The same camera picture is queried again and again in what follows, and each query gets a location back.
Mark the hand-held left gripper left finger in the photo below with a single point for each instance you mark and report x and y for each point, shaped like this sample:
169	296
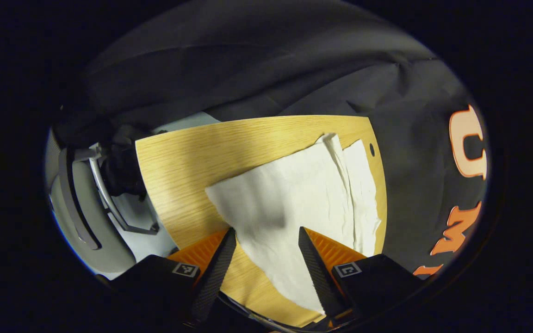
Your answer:
215	273

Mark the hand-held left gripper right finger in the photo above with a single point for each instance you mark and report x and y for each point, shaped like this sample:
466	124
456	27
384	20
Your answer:
317	273

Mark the dark grey side curtain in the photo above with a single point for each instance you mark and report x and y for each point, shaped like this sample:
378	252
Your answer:
229	55

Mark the white grey chair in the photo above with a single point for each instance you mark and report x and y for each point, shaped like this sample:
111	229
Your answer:
81	217

